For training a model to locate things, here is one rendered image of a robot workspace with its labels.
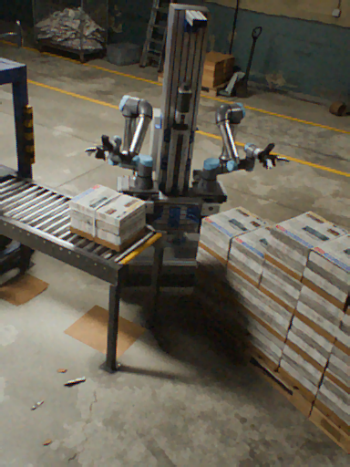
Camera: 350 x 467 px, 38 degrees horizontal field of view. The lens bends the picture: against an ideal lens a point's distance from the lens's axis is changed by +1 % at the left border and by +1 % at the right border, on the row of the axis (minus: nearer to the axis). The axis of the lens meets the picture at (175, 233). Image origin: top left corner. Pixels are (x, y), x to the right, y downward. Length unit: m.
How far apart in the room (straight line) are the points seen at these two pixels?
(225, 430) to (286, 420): 0.40
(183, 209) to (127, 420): 1.60
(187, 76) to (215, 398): 2.17
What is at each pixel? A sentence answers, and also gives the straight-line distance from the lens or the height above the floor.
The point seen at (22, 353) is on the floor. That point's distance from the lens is 3.60.
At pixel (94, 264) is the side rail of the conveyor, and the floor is 0.76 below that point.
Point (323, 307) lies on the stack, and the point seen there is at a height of 0.78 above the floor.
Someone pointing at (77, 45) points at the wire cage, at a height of 0.34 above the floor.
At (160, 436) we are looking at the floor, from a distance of 3.16.
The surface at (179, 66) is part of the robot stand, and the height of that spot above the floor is 1.68.
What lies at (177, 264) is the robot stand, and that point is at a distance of 4.03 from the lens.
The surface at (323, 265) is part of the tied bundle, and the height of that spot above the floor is 1.02.
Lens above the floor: 2.51
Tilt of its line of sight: 31 degrees down
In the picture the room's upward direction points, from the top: 7 degrees clockwise
